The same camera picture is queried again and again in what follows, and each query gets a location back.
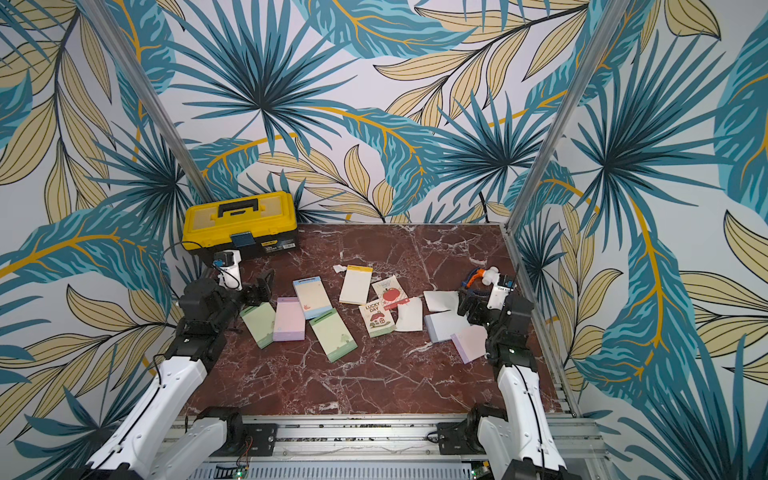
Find green house lucky day pad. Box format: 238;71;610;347
241;302;276;349

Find purple flower lucky day pad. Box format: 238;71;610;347
273;297;306;342

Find green red lucky memo pad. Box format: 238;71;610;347
309;309;357;363

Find torn apple cover page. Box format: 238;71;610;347
372;276;409;310

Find torn lucky day cover page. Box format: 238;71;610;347
359;299;395;338

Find yellow top memo pad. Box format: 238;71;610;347
339;265;373;305

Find torn white page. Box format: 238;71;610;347
423;291;459;313

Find red apple memo pad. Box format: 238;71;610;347
292;276;333;320

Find torn cream page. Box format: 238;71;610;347
395;297;424;332

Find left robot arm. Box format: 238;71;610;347
60;270;275;479

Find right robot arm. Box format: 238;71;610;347
458;291;579;479

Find blue lined memo pad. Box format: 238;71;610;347
424;311;470;343

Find blue orange pliers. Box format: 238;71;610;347
461;268;486;296

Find yellow black toolbox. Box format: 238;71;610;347
181;191;298;266

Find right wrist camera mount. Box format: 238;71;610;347
487;275;516;310

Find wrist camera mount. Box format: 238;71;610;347
487;275;516;310
213;250;242;291

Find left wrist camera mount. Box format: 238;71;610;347
213;250;242;291

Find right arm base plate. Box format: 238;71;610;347
436;419;485;455

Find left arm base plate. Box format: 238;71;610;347
215;423;278;458

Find aluminium front rail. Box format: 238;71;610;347
89;413;613;480

